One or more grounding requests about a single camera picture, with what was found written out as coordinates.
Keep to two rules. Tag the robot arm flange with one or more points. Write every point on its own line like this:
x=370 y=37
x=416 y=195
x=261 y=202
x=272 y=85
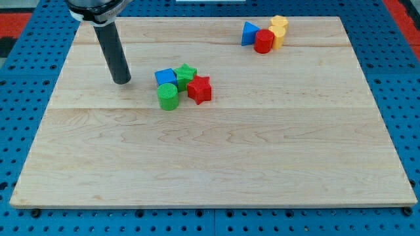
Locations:
x=98 y=13

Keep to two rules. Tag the red star block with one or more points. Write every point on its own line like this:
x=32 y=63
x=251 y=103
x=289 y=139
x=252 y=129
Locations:
x=199 y=89

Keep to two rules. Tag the green star block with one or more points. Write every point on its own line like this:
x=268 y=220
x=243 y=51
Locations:
x=184 y=75

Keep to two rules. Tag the green cylinder block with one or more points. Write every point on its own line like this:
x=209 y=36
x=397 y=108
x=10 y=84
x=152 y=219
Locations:
x=168 y=97

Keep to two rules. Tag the blue cube block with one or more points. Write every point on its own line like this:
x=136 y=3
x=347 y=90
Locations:
x=166 y=76

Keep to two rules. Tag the wooden board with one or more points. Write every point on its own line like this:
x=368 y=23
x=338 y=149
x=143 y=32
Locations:
x=297 y=127

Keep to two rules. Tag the blue triangle block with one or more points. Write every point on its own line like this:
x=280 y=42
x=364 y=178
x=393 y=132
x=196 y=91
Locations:
x=248 y=33

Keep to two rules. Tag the red cylinder block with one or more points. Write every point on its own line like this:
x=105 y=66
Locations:
x=263 y=41

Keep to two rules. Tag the yellow cylinder block front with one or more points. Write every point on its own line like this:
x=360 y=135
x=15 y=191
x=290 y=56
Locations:
x=279 y=34

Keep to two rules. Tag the yellow hexagon block rear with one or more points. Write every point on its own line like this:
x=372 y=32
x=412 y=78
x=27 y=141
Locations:
x=281 y=21

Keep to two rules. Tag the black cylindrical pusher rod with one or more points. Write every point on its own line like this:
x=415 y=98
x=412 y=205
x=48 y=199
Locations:
x=113 y=52

